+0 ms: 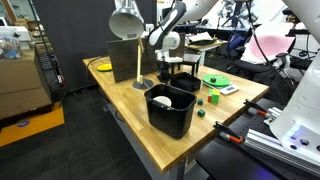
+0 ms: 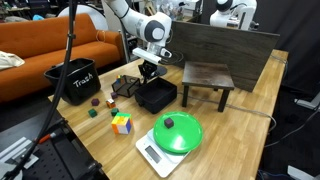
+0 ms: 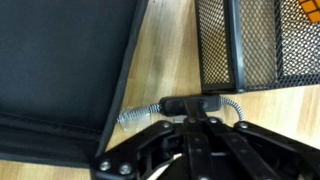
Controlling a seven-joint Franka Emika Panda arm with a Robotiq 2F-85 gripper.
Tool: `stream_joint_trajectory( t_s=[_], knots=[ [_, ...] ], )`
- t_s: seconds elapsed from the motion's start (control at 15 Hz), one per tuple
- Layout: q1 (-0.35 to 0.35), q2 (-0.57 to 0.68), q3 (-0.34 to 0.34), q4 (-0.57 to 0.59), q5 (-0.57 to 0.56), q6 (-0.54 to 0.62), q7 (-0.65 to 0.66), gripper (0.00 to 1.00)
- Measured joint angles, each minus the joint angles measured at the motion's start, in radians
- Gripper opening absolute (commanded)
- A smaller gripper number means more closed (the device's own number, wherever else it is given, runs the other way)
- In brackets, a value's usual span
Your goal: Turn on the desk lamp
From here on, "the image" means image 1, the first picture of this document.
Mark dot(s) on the orange floor mat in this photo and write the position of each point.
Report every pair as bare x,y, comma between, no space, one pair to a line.
36,125

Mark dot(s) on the large cardboard box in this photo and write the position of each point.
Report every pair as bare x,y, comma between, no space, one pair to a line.
20,83

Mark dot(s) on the long aluminium extrusion rail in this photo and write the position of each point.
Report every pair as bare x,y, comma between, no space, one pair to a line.
276,146

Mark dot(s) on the clear bin of small items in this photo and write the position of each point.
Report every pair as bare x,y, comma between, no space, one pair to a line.
9,46

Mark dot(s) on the black fabric open box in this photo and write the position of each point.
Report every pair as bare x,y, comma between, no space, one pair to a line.
185,81

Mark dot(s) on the blue bag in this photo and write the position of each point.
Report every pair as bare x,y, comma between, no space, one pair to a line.
236,41

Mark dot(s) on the white round item in bin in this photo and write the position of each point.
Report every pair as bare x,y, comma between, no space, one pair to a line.
162,100

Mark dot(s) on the small dark wooden stool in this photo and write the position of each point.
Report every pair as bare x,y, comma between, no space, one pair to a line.
190,59

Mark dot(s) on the black keyboard device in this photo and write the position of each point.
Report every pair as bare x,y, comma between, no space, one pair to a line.
46,61

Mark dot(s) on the small dark green cube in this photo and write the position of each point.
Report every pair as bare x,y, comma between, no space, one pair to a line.
201,113
200,102

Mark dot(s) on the black curtain partition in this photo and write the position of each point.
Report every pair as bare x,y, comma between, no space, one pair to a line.
76,36

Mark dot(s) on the green round plate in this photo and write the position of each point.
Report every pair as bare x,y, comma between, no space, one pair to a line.
221,80

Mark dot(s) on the office chair pink back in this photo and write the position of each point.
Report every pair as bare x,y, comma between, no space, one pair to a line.
270,43

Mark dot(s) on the wooden background desk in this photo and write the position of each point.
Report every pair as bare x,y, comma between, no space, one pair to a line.
206,45

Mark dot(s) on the yellow flat disc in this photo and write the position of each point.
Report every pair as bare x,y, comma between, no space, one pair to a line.
104,67

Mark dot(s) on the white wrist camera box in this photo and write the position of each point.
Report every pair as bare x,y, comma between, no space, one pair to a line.
174,60

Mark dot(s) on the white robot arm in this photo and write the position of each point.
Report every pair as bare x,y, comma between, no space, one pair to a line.
168,23

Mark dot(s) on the purple tape roll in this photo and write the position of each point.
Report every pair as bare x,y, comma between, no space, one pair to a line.
23,123

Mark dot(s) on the short aluminium bracket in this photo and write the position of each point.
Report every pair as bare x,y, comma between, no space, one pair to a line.
274,115

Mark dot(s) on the black trash bin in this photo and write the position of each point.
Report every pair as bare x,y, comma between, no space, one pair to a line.
170,120

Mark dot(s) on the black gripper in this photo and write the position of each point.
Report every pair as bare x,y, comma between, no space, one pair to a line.
164,67

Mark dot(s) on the white kitchen scale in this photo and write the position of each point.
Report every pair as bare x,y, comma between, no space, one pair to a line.
228,89

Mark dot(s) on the dark wooden backdrop board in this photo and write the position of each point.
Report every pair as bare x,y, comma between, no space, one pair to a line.
123,60

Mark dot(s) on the black perforated mounting table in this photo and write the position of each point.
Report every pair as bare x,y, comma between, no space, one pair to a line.
226,160

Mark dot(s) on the large pastel puzzle cube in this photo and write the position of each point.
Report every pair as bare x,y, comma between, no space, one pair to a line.
215,96

